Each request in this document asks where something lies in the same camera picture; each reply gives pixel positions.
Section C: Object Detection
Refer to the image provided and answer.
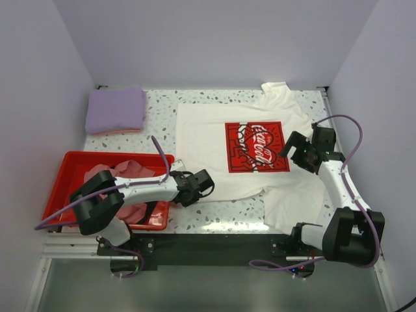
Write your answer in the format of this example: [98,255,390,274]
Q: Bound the folded purple t-shirt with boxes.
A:
[85,85,146,135]

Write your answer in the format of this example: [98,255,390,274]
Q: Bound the aluminium frame rail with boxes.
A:
[41,233,98,259]

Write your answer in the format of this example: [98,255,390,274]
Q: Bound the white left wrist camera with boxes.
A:
[170,159,186,172]

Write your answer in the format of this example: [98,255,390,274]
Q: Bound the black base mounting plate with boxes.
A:
[96,233,322,278]

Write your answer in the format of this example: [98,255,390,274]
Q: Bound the pink t-shirt in bin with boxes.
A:
[84,160,163,225]

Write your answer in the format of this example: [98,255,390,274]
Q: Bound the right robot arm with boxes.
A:
[280,124,385,268]

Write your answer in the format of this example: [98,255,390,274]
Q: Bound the red plastic bin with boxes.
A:
[42,151,170,231]

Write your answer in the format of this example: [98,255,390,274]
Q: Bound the white t-shirt red print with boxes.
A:
[175,83,326,234]

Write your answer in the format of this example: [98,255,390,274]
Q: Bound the black garment in bin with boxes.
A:
[137,201,160,226]

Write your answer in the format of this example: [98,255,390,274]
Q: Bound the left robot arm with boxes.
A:
[70,170,215,255]

